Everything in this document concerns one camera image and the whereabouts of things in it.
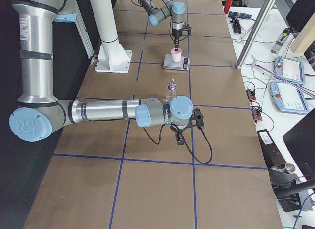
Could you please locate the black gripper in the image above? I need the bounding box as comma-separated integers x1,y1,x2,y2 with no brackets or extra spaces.
172,28,182,51
170,123,193,145

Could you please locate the pink plastic cup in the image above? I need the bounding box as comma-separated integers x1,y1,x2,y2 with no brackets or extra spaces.
171,47,182,62

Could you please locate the glass sauce bottle metal spout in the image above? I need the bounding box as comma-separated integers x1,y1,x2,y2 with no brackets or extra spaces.
166,79,177,101

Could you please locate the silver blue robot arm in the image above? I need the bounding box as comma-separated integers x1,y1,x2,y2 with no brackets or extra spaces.
138,0,187,51
9,0,197,145

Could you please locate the white digital kitchen scale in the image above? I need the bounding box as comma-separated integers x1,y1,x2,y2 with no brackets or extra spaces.
163,54,190,71

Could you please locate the black tripod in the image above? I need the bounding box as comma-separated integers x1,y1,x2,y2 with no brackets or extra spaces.
228,11,252,34

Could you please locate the red fire extinguisher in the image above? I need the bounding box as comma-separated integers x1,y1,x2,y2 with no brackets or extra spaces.
224,0,233,14

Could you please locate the orange black connector block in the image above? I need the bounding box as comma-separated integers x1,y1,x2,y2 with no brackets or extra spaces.
246,89,262,123

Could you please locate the black power strip box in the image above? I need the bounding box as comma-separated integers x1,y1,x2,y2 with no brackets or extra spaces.
257,129,286,168

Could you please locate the lower teach pendant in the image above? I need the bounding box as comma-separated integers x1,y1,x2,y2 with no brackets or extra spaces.
270,81,310,115

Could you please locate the teach pendant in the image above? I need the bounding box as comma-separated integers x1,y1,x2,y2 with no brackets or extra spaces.
270,81,310,115
275,56,306,85

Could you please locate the upper teach pendant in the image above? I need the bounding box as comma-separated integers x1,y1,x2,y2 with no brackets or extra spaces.
275,56,306,85

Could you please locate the black monitor lower right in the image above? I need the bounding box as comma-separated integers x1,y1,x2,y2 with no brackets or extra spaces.
283,110,315,180

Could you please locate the black monitor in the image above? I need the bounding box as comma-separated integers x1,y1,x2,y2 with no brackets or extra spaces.
283,110,315,180
286,0,315,32

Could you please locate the black monitor upper right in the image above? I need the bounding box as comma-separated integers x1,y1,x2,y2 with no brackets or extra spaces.
286,0,315,32

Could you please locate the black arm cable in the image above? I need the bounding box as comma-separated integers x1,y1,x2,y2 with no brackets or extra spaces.
143,125,213,164

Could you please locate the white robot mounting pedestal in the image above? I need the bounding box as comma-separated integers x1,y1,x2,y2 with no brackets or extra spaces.
90,0,132,73

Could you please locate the aluminium frame post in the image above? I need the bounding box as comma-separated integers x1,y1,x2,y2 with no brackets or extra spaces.
235,0,276,69

